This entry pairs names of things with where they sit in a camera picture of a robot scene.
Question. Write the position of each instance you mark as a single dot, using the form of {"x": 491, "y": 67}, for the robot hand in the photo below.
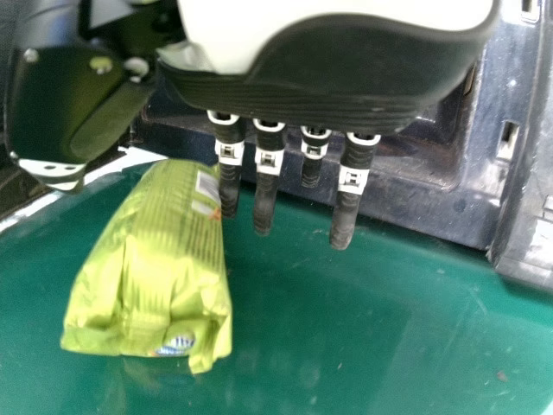
{"x": 328, "y": 65}

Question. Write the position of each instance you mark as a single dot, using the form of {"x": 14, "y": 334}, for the yellow-green biscuit packet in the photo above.
{"x": 151, "y": 268}

